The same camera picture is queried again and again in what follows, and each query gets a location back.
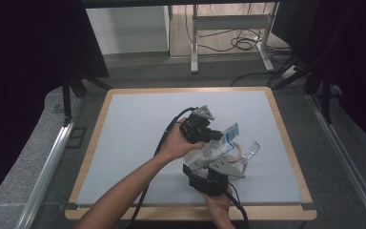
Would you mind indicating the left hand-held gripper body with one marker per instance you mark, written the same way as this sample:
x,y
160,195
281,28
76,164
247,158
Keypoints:
x,y
195,129

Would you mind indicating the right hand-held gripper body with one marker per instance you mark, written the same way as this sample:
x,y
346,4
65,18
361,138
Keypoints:
x,y
208,183

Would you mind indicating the white and blue carton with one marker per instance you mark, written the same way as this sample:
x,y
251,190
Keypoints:
x,y
216,149

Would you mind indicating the glass pitcher with wooden rim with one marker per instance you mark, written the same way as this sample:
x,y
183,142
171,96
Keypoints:
x,y
252,149

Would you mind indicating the person's right hand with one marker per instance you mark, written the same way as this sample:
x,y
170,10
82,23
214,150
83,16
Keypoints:
x,y
220,205

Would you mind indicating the person's left hand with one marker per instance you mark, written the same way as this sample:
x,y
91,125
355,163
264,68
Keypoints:
x,y
174,144

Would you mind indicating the light grey table mat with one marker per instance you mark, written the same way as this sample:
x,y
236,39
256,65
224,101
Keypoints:
x,y
133,133

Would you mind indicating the wooden table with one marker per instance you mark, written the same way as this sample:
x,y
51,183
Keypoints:
x,y
267,212

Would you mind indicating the white power strip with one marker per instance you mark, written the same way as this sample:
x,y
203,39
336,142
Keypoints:
x,y
288,71

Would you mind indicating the black metal stand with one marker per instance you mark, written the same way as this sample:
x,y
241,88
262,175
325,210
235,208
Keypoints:
x,y
325,95
66,95

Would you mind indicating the white cabinet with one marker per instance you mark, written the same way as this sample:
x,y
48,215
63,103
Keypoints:
x,y
127,30

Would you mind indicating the dark curtain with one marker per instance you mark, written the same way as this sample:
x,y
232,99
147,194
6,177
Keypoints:
x,y
355,63
22,79

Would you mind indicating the white metal desk frame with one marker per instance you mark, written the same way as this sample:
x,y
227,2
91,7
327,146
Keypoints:
x,y
228,22

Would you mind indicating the black floor bracket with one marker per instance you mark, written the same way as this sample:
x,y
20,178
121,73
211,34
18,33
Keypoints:
x,y
76,137

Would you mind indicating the aluminium rail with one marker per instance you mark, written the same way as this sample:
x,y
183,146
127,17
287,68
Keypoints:
x,y
49,168
346,159

